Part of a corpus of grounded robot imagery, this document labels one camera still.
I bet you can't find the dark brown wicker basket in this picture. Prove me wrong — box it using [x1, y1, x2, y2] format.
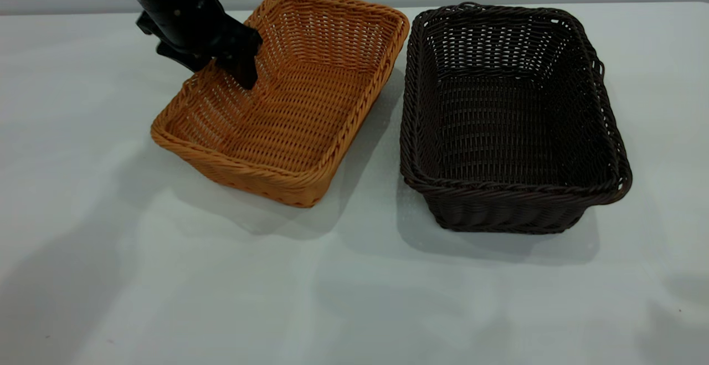
[399, 2, 633, 235]

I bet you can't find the orange wicker basket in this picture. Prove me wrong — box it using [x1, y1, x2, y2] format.
[151, 0, 410, 208]

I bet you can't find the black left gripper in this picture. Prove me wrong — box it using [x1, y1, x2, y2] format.
[111, 0, 264, 90]

